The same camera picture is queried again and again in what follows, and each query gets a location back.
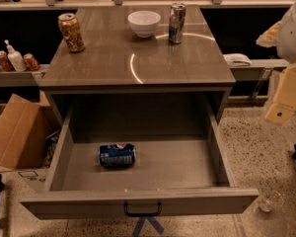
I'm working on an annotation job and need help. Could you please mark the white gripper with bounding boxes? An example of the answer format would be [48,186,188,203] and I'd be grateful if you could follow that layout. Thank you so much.
[256,2,296,125]

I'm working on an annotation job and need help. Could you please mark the blue pepsi can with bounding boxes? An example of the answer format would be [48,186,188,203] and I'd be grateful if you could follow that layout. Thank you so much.
[99,143,136,167]

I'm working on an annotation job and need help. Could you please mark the silver blue energy can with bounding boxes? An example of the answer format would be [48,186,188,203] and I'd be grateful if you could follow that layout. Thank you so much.
[169,2,186,44]

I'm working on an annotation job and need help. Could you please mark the grey open top drawer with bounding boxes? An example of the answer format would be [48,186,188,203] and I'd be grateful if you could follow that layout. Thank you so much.
[21,93,259,219]

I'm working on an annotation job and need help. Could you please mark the grey cabinet with counter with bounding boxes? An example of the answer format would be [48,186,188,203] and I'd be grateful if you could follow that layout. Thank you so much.
[39,5,235,119]

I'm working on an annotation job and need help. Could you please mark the gold patterned drink can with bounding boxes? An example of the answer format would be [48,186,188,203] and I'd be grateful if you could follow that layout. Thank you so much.
[58,13,85,52]

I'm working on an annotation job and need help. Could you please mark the red can right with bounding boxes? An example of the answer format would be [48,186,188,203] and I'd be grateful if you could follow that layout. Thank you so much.
[24,53,40,71]

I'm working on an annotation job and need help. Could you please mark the red can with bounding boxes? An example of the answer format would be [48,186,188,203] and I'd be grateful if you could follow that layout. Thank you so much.
[0,50,14,71]
[24,53,40,71]

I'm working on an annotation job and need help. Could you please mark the red can left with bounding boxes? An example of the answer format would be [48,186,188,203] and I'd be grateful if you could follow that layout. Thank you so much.
[0,50,14,71]

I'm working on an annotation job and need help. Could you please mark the grey side shelf right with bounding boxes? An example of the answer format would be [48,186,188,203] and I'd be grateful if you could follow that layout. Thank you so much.
[231,59,288,81]

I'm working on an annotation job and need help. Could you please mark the grey side shelf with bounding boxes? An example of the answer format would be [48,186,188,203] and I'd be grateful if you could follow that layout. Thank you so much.
[0,64,48,88]
[231,59,288,81]

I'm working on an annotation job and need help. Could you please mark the folded white cloth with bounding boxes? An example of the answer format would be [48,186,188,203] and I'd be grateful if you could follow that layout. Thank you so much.
[223,53,252,67]

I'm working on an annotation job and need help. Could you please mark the clear glass cup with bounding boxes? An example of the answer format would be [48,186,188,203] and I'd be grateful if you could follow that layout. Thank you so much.
[259,190,284,213]

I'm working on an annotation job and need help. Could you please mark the white ceramic bowl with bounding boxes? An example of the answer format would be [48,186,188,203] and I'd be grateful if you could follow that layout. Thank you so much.
[127,11,161,38]

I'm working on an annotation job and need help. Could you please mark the white pump bottle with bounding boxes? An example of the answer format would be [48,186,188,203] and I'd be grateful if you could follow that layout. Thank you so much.
[4,39,27,72]

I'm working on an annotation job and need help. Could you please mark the brown cardboard box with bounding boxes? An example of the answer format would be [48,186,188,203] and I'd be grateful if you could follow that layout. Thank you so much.
[0,91,60,169]

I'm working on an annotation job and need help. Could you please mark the grey side shelf left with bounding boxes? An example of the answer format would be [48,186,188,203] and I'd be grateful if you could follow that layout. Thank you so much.
[0,64,48,88]

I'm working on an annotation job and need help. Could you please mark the black drawer handle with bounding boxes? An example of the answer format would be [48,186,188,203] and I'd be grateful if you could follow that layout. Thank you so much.
[123,201,162,217]

